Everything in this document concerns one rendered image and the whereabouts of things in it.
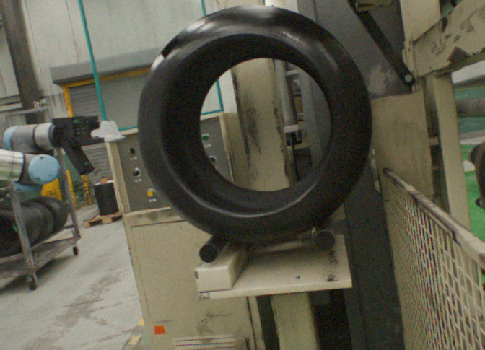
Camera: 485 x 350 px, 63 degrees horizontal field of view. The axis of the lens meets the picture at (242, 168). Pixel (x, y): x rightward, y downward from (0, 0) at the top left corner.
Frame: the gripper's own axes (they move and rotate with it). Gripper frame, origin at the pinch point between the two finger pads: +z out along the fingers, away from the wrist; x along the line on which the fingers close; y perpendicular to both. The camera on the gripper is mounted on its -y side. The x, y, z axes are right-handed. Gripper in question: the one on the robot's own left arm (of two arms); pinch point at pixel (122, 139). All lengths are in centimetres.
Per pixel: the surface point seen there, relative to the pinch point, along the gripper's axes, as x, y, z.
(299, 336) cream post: 23, -70, 44
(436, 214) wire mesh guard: -38, -13, 71
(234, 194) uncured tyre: 15.0, -19.4, 27.5
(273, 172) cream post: 23.9, -14.4, 38.5
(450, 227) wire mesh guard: -45, -13, 71
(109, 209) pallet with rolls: 513, -139, -315
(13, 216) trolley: 223, -77, -244
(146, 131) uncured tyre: -11.8, 2.0, 12.9
